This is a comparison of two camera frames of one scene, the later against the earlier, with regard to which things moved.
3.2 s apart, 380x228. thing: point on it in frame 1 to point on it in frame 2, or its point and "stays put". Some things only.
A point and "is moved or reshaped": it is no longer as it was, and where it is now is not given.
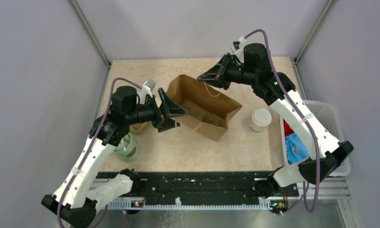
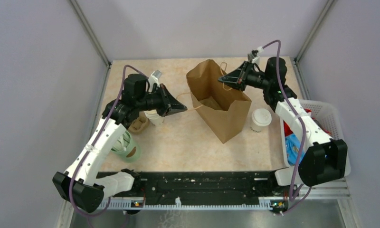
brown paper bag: (210, 106) is moved or reshaped
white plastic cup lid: (261, 117) stays put
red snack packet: (288, 130) stays put
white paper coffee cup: (255, 128) stays put
